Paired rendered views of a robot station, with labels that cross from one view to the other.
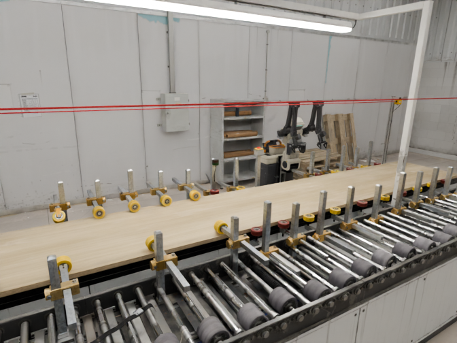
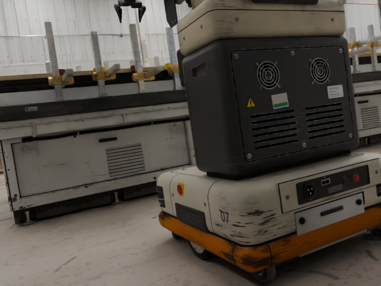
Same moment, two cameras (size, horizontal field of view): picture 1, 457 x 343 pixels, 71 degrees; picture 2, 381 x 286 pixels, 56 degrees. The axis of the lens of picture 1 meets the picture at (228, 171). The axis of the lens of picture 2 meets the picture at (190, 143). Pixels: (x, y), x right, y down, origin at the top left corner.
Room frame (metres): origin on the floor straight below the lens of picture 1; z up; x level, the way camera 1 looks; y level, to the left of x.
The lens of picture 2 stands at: (5.98, -0.92, 0.46)
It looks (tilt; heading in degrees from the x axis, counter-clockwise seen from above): 3 degrees down; 185
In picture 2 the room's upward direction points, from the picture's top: 8 degrees counter-clockwise
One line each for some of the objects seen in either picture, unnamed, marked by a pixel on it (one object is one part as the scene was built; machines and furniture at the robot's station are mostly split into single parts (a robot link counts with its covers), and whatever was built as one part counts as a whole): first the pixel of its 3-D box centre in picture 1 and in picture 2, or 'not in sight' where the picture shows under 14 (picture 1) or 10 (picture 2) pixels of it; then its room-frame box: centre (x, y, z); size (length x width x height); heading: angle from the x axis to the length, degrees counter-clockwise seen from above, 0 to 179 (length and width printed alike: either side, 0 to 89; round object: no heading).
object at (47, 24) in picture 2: (368, 159); (54, 63); (3.98, -1.80, 0.92); 0.04 x 0.04 x 0.48; 31
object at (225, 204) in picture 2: not in sight; (262, 194); (4.63, -0.79, 0.16); 0.67 x 0.64 x 0.25; 31
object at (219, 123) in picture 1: (237, 142); not in sight; (5.80, -0.15, 0.78); 0.90 x 0.45 x 1.55; 121
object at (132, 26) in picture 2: (341, 165); (137, 61); (3.73, -1.36, 0.90); 0.04 x 0.04 x 0.48; 31
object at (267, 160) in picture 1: (277, 168); (262, 78); (4.71, -0.74, 0.59); 0.55 x 0.34 x 0.83; 121
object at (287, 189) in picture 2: not in sight; (333, 183); (4.90, -0.60, 0.23); 0.41 x 0.02 x 0.08; 121
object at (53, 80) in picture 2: not in sight; (60, 80); (3.97, -1.78, 0.82); 0.14 x 0.06 x 0.05; 121
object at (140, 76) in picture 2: not in sight; (143, 76); (3.71, -1.35, 0.81); 0.14 x 0.06 x 0.05; 121
